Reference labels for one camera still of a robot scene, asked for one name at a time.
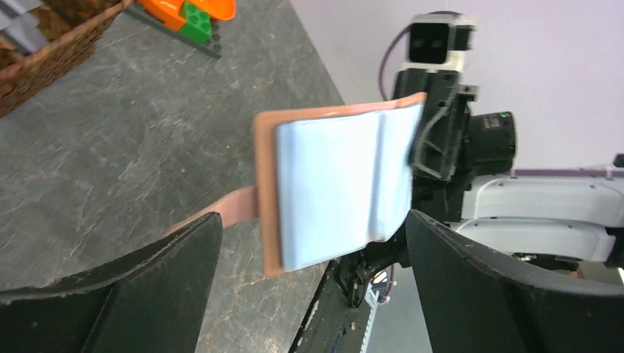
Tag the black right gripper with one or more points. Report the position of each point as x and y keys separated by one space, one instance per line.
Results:
x=453 y=146

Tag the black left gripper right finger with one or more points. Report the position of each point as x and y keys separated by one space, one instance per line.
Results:
x=476 y=299

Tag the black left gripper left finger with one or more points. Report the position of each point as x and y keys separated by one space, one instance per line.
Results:
x=150 y=300

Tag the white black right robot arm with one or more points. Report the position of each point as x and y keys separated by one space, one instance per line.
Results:
x=553 y=217

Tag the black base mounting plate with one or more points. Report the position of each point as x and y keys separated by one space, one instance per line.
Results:
x=341 y=314

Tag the green building block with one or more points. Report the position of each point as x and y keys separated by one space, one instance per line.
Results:
x=197 y=26

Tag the brown woven basket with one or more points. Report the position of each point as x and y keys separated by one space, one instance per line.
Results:
x=72 y=28

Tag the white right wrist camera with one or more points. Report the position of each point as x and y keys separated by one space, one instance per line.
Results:
x=438 y=41

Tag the orange plastic ring toy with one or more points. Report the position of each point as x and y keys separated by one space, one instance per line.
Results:
x=173 y=13

